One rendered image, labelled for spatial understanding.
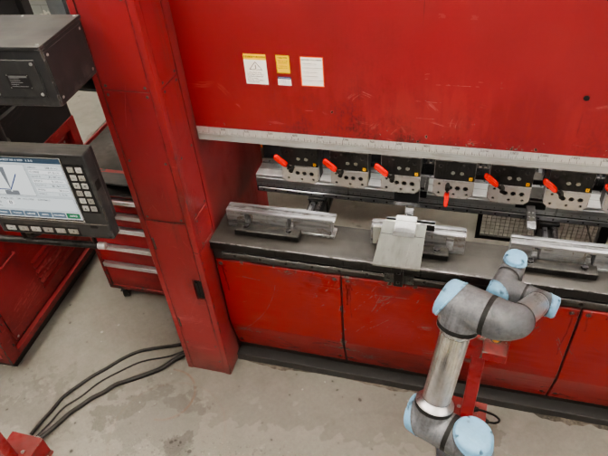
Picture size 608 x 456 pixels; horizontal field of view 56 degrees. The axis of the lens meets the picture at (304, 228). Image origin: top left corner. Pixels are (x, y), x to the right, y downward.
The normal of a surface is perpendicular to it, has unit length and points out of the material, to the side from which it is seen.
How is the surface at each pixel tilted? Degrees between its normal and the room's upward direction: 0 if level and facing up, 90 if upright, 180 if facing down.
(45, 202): 90
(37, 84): 90
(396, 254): 0
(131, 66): 90
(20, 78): 90
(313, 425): 0
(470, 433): 7
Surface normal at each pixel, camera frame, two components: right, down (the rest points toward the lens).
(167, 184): -0.26, 0.64
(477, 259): -0.07, -0.76
